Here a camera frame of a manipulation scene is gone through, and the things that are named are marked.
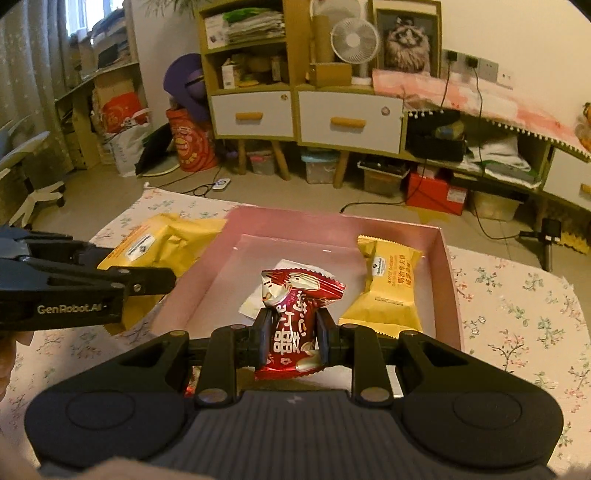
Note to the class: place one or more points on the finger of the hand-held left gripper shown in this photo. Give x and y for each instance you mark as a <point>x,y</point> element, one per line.
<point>143,280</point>

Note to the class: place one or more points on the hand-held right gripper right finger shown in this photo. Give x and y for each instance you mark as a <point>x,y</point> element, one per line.
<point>325,334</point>

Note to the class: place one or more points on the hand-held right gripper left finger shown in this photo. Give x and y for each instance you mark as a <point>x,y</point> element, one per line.
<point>265,330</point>

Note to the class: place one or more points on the red snack packet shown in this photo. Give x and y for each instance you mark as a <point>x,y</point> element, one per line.
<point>288,323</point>

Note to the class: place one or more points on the yellow snack packet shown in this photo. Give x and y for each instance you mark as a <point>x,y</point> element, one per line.
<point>392,290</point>
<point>171,244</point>

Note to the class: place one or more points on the pink cardboard box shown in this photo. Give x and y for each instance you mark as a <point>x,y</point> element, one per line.
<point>217,258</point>

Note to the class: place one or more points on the white snack packet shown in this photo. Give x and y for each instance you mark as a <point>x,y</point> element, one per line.
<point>253,302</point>

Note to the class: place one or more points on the round white fan base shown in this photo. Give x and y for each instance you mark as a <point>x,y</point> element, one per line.
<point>161,170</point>

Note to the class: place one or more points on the white charger on floor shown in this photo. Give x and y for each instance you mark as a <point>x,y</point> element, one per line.
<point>221,184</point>

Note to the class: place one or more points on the red orange printed bag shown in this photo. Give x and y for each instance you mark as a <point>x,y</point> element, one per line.
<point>191,141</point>

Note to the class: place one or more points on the white bag with red print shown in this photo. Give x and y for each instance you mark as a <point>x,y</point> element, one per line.
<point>127,124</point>

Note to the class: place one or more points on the white office chair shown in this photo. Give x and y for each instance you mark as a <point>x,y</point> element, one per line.
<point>32,147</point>

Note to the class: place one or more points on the clear bin with black lid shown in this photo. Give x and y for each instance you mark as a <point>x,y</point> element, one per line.
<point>381,180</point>

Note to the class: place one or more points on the small clear storage bin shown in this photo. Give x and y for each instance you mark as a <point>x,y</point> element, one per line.
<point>263,164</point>

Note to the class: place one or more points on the clear bin with blue lid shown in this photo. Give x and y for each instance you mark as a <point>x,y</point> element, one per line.
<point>318,168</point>

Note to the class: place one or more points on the red cardboard box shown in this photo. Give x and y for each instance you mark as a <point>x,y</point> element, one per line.
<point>434,191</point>

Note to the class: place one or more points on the purple plush toy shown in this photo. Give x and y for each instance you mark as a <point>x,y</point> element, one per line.
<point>184,78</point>

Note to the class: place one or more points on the white cabinet drawer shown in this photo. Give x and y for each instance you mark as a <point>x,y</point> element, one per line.
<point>351,106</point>
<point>570,177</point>
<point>258,104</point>

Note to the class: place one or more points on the wooden side desk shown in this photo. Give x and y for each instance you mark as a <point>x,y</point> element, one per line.
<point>106,71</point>

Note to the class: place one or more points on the black box on shelf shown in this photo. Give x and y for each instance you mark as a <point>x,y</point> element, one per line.
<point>436,145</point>

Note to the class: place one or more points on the yellow wooden shelf cabinet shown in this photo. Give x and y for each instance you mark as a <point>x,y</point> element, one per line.
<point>203,69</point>

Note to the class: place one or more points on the folded white cloth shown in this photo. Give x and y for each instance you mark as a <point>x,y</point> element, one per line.
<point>503,159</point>

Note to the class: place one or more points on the patterned curtain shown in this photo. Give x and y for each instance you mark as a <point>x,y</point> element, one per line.
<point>23,60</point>

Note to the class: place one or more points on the brown cardboard box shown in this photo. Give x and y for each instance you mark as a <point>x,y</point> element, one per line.
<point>330,74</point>

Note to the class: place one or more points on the yellow foam mat piece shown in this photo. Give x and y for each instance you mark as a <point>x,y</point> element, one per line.
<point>577,242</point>

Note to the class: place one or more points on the pink cloth runner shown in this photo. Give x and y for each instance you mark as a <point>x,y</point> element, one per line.
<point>461,94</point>

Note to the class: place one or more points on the stack of papers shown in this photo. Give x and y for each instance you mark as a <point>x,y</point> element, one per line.
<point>256,25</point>

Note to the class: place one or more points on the cardboard tube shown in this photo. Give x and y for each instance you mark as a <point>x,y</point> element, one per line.
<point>322,39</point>

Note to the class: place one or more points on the white desk fan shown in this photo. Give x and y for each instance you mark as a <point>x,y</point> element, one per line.
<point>355,39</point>

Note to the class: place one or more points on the framed cat picture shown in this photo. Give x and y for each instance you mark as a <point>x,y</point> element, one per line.
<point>408,44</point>

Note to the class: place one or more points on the white fan with large head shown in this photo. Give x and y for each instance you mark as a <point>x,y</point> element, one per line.
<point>334,9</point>

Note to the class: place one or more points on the orange fruit decoration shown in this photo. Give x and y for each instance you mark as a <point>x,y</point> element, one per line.
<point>585,127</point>

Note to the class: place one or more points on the grey wall socket panel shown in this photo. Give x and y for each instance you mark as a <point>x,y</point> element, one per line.
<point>487,69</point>

